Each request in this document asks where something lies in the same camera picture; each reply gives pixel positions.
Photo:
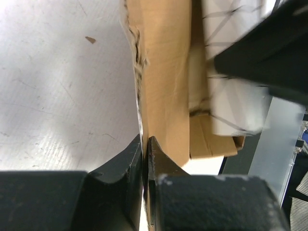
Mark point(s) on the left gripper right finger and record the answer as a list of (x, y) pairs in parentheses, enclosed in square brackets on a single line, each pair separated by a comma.
[(211, 204)]

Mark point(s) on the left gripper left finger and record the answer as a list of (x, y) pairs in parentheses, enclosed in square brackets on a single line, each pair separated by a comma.
[(105, 199)]

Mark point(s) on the brown cardboard express box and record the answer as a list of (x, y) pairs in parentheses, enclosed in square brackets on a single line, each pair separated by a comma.
[(173, 101)]

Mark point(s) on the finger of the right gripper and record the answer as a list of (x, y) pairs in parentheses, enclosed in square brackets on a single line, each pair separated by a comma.
[(274, 53)]

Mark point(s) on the white patterned box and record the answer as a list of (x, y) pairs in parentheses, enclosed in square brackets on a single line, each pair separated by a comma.
[(220, 87)]

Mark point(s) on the person in striped shirt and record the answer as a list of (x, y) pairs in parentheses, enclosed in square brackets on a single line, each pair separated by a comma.
[(299, 206)]

